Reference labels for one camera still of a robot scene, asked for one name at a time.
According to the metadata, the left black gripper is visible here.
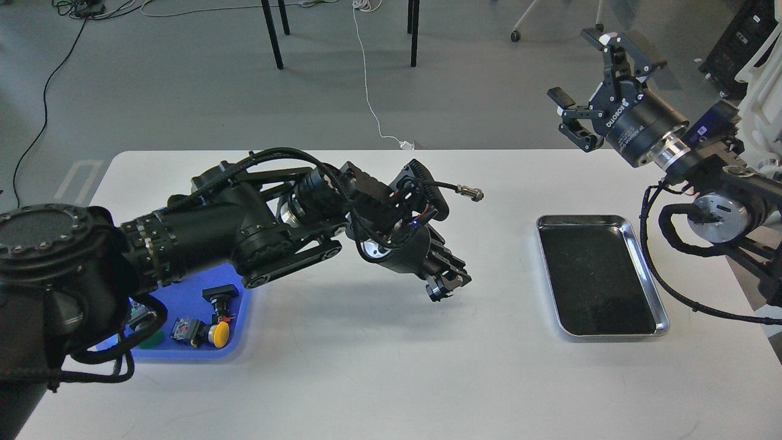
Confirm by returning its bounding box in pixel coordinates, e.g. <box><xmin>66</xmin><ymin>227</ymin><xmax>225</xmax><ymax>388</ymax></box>
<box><xmin>359</xmin><ymin>225</ymin><xmax>472</xmax><ymax>296</ymax></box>

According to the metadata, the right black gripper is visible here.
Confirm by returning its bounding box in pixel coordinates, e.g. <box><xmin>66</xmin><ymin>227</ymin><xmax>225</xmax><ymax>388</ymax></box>
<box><xmin>547</xmin><ymin>27</ymin><xmax>690</xmax><ymax>167</ymax></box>

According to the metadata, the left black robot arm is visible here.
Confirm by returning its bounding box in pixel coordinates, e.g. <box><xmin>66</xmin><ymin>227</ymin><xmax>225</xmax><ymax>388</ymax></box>
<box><xmin>1</xmin><ymin>147</ymin><xmax>484</xmax><ymax>439</ymax></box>

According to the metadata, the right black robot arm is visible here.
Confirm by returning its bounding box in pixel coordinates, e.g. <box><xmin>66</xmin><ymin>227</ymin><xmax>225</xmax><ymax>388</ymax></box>
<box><xmin>547</xmin><ymin>25</ymin><xmax>781</xmax><ymax>307</ymax></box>

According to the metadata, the silver metal tray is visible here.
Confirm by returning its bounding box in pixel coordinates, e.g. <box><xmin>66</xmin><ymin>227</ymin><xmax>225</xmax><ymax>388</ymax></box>
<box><xmin>536</xmin><ymin>214</ymin><xmax>670</xmax><ymax>342</ymax></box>

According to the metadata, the blue plastic tray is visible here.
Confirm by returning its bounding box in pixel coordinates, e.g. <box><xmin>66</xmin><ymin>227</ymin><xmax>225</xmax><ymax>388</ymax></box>
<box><xmin>95</xmin><ymin>208</ymin><xmax>252</xmax><ymax>361</ymax></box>

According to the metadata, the white chair base with wheels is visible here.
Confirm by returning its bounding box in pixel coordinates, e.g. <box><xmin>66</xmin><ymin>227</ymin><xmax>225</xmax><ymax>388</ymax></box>
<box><xmin>510</xmin><ymin>1</ymin><xmax>608</xmax><ymax>43</ymax></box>

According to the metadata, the white office chair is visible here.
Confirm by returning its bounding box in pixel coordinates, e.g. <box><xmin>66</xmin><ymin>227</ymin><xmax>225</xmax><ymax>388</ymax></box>
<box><xmin>736</xmin><ymin>24</ymin><xmax>781</xmax><ymax>174</ymax></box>

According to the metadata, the black equipment case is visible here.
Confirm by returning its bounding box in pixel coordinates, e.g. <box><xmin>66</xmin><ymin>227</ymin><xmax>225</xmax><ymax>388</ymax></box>
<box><xmin>698</xmin><ymin>1</ymin><xmax>778</xmax><ymax>100</ymax></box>

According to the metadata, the black table leg right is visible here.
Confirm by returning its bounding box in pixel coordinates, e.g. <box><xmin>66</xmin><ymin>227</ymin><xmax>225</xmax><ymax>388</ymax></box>
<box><xmin>407</xmin><ymin>0</ymin><xmax>421</xmax><ymax>68</ymax></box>

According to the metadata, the black table leg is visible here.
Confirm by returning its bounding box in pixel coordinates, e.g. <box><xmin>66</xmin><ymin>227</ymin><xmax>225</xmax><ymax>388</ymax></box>
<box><xmin>407</xmin><ymin>0</ymin><xmax>421</xmax><ymax>68</ymax></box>
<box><xmin>260</xmin><ymin>0</ymin><xmax>291</xmax><ymax>70</ymax></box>

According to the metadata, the black square push button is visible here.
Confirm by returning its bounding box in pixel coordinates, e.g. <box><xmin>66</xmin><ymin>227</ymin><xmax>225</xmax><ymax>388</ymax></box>
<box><xmin>202</xmin><ymin>284</ymin><xmax>238</xmax><ymax>325</ymax></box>

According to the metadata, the green round push button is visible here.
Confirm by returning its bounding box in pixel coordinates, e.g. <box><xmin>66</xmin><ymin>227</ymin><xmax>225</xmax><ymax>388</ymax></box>
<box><xmin>126</xmin><ymin>301</ymin><xmax>164</xmax><ymax>349</ymax></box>

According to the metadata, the black table leg left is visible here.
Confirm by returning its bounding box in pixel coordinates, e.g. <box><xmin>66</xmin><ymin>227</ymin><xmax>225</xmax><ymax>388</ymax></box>
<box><xmin>260</xmin><ymin>0</ymin><xmax>291</xmax><ymax>70</ymax></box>

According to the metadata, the white cable on floor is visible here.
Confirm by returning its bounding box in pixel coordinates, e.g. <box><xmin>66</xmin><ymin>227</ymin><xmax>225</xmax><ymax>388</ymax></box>
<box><xmin>353</xmin><ymin>0</ymin><xmax>415</xmax><ymax>150</ymax></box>

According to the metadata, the yellow push button switch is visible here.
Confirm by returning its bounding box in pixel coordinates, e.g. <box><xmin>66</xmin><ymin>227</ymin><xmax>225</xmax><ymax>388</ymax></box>
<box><xmin>169</xmin><ymin>317</ymin><xmax>231</xmax><ymax>349</ymax></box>

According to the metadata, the black cable on floor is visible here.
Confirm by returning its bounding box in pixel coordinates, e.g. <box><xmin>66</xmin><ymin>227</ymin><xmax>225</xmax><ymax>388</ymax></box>
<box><xmin>0</xmin><ymin>0</ymin><xmax>142</xmax><ymax>208</ymax></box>

